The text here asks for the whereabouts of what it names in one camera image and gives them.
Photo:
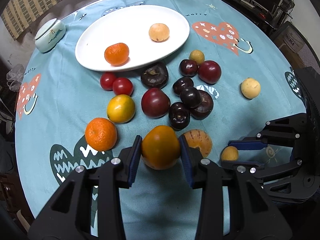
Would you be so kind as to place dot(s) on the striped pepino melon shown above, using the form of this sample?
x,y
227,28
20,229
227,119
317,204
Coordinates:
x,y
200,140

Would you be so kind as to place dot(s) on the pale peach round fruit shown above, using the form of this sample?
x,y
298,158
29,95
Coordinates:
x,y
159,32

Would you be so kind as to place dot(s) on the dark cherry plum upper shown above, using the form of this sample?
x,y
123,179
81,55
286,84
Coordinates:
x,y
188,67

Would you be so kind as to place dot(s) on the small yellow-green longan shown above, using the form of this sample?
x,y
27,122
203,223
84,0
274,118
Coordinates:
x,y
197,56

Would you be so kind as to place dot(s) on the small orange mandarin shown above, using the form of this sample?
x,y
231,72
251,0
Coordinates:
x,y
117,54

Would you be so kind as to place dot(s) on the large red plum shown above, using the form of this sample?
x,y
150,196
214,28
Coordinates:
x,y
155,103

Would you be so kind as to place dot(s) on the dark water chestnut large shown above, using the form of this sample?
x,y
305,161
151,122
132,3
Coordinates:
x,y
155,75

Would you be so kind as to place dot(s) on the celadon lidded ceramic jar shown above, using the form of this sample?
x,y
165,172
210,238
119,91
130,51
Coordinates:
x,y
49,35

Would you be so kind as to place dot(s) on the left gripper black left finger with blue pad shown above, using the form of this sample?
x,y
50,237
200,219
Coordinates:
x,y
67,214

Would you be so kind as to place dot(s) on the pale yellow round fruit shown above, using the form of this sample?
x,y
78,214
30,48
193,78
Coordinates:
x,y
250,88

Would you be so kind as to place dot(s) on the white oval plate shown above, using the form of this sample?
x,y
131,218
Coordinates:
x,y
131,26

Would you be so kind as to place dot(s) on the blue patterned tablecloth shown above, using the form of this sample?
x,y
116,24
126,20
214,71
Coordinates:
x,y
59,97

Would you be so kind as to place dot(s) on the yellow-green orange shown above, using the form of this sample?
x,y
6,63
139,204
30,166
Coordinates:
x,y
121,109

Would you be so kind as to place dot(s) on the red tomato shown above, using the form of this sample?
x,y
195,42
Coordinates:
x,y
107,80
122,85

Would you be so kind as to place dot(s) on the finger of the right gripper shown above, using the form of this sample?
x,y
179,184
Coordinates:
x,y
289,131
283,183

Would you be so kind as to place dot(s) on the crumpled plastic bag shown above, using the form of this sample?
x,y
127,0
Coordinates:
x,y
15,77

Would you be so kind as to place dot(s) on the large orange mandarin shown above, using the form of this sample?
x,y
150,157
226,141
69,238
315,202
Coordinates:
x,y
101,134

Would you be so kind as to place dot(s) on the dark water chestnut small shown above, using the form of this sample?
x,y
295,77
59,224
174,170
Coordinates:
x,y
205,108

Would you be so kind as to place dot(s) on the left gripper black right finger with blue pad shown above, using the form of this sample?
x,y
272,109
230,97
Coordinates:
x,y
233,204

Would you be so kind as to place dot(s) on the orange-yellow persimmon fruit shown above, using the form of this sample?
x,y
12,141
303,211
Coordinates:
x,y
161,148

